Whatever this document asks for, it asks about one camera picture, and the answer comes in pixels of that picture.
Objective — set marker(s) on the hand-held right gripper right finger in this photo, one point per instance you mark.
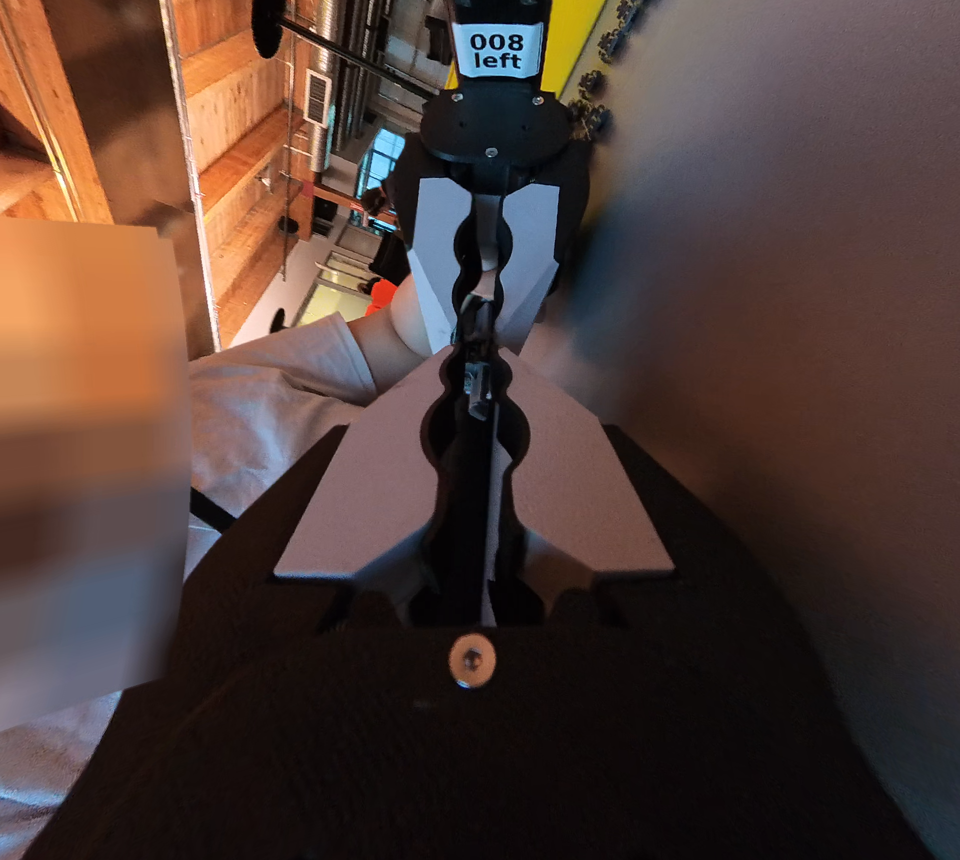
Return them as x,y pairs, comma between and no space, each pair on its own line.
592,500

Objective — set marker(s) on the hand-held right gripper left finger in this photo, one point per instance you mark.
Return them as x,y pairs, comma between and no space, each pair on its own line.
360,500

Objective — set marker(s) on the black round-base pole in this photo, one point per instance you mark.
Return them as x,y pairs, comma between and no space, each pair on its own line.
270,9
280,320

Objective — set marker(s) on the person's left hand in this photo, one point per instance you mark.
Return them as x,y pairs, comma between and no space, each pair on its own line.
411,320

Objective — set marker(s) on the orange chair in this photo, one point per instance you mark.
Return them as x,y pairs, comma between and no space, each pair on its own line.
381,298

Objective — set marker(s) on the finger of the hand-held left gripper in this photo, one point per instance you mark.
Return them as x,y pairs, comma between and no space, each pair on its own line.
536,238
435,238

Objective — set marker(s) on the row of grey track links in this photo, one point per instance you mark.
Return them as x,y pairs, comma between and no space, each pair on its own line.
600,95

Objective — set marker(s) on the person's left forearm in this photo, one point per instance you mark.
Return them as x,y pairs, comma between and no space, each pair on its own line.
379,350

